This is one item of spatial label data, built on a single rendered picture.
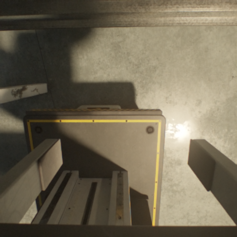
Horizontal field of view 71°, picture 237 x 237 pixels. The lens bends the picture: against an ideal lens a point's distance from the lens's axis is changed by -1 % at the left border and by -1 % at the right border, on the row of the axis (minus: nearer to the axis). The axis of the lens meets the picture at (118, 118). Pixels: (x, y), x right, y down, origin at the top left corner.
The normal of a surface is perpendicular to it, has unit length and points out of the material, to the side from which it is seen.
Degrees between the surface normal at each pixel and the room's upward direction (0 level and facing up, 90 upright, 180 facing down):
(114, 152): 0
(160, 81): 0
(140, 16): 75
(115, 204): 90
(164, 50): 0
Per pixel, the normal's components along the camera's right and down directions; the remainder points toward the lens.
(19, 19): 0.01, 1.00
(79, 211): 0.00, -0.97
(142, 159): -0.02, 0.25
